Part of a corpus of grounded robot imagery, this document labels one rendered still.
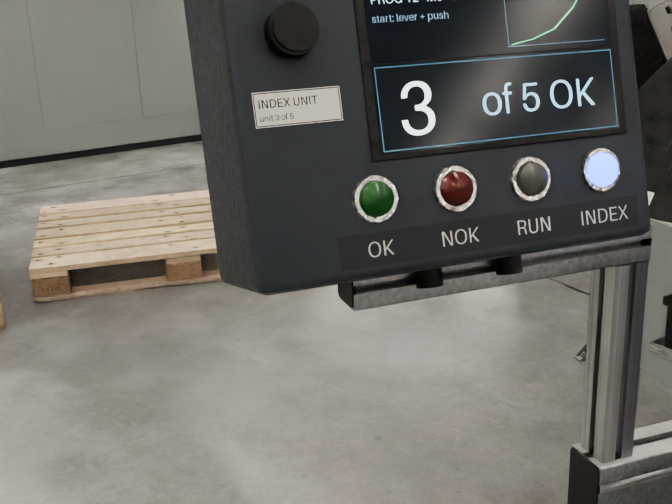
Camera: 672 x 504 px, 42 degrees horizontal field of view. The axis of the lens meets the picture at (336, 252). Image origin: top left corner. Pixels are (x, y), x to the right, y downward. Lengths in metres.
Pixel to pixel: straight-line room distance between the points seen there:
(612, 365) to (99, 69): 5.83
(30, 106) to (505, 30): 5.82
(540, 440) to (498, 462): 0.17
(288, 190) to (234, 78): 0.07
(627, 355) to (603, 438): 0.07
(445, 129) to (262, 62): 0.11
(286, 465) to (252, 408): 0.34
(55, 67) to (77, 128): 0.44
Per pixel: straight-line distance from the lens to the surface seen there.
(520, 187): 0.53
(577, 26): 0.56
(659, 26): 1.39
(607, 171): 0.55
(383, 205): 0.48
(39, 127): 6.31
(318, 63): 0.49
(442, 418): 2.54
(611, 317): 0.68
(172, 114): 6.57
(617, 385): 0.71
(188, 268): 3.63
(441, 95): 0.51
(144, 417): 2.65
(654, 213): 1.15
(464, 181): 0.50
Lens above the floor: 1.24
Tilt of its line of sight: 18 degrees down
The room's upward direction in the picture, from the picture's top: 2 degrees counter-clockwise
